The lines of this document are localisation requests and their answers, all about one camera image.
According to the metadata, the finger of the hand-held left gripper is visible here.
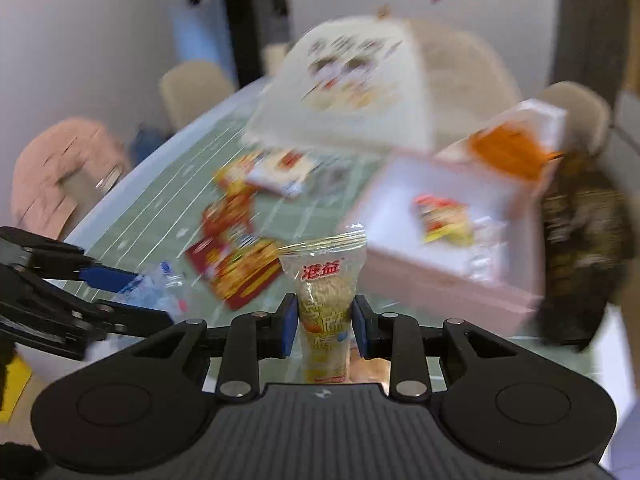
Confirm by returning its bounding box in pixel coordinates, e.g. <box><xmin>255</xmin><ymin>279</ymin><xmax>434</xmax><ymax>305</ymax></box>
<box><xmin>0</xmin><ymin>266</ymin><xmax>173</xmax><ymax>361</ymax></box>
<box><xmin>0</xmin><ymin>226</ymin><xmax>142</xmax><ymax>295</ymax></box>

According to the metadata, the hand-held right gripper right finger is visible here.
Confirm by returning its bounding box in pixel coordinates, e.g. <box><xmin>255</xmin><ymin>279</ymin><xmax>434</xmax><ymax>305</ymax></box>
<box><xmin>352</xmin><ymin>294</ymin><xmax>507</xmax><ymax>402</ymax></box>

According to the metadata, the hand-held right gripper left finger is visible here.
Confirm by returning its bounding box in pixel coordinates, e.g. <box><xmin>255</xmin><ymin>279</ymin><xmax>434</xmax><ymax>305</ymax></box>
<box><xmin>132</xmin><ymin>292</ymin><xmax>299</xmax><ymax>402</ymax></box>

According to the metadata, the clear yellow noodle snack packet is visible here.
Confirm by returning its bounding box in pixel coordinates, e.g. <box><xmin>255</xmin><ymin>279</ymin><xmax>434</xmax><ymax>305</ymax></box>
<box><xmin>279</xmin><ymin>229</ymin><xmax>369</xmax><ymax>385</ymax></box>

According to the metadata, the large red snack packet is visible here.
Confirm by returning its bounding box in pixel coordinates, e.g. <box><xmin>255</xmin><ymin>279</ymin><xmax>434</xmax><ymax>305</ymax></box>
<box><xmin>185</xmin><ymin>236</ymin><xmax>285</xmax><ymax>312</ymax></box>

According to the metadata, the pink storage box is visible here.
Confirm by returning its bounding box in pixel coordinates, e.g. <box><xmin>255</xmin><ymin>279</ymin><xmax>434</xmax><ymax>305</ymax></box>
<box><xmin>344</xmin><ymin>147</ymin><xmax>547</xmax><ymax>337</ymax></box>

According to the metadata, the clear blue plastic packet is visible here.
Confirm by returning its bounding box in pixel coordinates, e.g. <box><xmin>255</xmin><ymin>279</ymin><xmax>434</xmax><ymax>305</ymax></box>
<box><xmin>122</xmin><ymin>260</ymin><xmax>188</xmax><ymax>323</ymax></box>

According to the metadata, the green checked tablecloth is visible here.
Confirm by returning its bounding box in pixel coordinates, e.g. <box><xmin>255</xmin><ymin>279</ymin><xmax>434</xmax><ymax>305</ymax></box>
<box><xmin>62</xmin><ymin>80</ymin><xmax>541</xmax><ymax>396</ymax></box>

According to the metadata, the chair with pink cloth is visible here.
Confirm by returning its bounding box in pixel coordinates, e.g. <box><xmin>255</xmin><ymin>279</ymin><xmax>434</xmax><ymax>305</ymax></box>
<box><xmin>10</xmin><ymin>116</ymin><xmax>132</xmax><ymax>242</ymax></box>

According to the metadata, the yellow object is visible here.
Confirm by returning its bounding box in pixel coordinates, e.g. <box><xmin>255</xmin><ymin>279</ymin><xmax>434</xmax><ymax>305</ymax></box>
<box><xmin>0</xmin><ymin>354</ymin><xmax>32</xmax><ymax>424</ymax></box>

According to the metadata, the small red snack packet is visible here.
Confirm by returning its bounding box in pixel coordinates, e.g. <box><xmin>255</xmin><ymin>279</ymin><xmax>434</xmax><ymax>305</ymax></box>
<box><xmin>201</xmin><ymin>194</ymin><xmax>257</xmax><ymax>247</ymax></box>

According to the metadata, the red yellow packet in box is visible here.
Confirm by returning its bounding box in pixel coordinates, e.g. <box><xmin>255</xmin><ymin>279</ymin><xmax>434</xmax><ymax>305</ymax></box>
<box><xmin>412</xmin><ymin>192</ymin><xmax>476</xmax><ymax>247</ymax></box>

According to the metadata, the blue cloth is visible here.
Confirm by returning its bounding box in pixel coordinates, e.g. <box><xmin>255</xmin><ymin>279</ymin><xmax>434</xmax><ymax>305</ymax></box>
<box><xmin>131</xmin><ymin>124</ymin><xmax>168</xmax><ymax>163</ymax></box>

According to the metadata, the white red snack packet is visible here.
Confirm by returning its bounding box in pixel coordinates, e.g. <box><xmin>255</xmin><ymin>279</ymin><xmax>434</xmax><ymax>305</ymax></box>
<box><xmin>245</xmin><ymin>146</ymin><xmax>322</xmax><ymax>197</ymax></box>

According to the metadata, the red yellow snack packet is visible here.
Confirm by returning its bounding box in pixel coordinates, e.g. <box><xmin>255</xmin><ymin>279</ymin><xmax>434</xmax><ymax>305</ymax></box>
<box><xmin>214</xmin><ymin>154</ymin><xmax>262</xmax><ymax>197</ymax></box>

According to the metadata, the beige chair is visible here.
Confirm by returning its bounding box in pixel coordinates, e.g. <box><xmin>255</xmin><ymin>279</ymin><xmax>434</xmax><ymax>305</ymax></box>
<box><xmin>159</xmin><ymin>60</ymin><xmax>237</xmax><ymax>132</ymax></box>
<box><xmin>539</xmin><ymin>81</ymin><xmax>612</xmax><ymax>157</ymax></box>

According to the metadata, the dark patterned bag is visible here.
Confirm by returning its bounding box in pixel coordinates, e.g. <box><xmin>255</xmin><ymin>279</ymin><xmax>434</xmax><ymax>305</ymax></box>
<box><xmin>537</xmin><ymin>151</ymin><xmax>632</xmax><ymax>353</ymax></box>

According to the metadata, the orange white packet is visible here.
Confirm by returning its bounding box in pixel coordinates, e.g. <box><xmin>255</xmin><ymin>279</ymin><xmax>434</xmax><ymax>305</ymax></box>
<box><xmin>434</xmin><ymin>99</ymin><xmax>569</xmax><ymax>197</ymax></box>

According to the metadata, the cream printed food cover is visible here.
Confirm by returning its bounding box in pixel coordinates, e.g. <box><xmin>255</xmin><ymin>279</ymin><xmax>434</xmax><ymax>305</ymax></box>
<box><xmin>241</xmin><ymin>16</ymin><xmax>437</xmax><ymax>155</ymax></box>

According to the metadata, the cream round-back chair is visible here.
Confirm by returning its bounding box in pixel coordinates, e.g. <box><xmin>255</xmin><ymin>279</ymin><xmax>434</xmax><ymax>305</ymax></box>
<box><xmin>409</xmin><ymin>19</ymin><xmax>522</xmax><ymax>112</ymax></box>

